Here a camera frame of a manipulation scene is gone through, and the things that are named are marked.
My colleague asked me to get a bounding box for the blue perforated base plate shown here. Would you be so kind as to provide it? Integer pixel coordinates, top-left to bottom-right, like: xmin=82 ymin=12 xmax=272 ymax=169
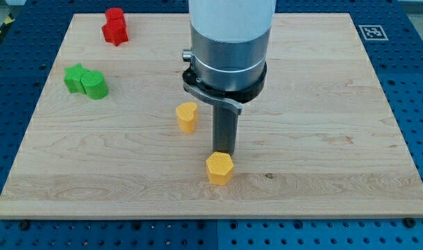
xmin=0 ymin=0 xmax=423 ymax=249

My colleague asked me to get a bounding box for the green star block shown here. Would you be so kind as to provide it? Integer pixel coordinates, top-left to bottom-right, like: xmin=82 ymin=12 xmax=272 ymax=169
xmin=64 ymin=63 xmax=89 ymax=94

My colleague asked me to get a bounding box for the light wooden board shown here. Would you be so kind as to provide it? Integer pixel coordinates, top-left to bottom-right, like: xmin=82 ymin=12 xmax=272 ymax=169
xmin=0 ymin=14 xmax=423 ymax=220

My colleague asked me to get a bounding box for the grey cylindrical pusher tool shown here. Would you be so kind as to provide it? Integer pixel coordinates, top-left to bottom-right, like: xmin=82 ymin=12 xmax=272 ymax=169
xmin=212 ymin=106 xmax=238 ymax=156

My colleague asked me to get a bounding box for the red cylinder block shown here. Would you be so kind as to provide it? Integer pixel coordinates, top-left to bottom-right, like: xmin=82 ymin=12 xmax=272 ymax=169
xmin=105 ymin=7 xmax=126 ymax=25

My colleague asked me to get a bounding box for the white fiducial marker tag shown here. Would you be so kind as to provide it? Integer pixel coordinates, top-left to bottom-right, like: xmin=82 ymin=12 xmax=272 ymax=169
xmin=358 ymin=24 xmax=388 ymax=41

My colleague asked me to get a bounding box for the red star block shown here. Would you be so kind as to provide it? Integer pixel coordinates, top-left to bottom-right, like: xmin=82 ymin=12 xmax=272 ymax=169
xmin=101 ymin=18 xmax=128 ymax=47

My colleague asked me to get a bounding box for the green cylinder block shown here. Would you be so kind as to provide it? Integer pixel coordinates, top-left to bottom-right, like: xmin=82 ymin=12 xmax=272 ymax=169
xmin=81 ymin=70 xmax=108 ymax=99

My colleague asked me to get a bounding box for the yellow heart block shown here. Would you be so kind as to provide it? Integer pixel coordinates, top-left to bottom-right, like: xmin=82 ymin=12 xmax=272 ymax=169
xmin=176 ymin=102 xmax=199 ymax=133

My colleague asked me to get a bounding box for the yellow hexagon block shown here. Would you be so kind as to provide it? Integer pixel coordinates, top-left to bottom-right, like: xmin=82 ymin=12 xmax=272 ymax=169
xmin=206 ymin=151 xmax=234 ymax=185

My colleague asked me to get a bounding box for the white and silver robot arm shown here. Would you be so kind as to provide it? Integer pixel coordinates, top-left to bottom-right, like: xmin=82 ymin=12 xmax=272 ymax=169
xmin=183 ymin=0 xmax=276 ymax=115

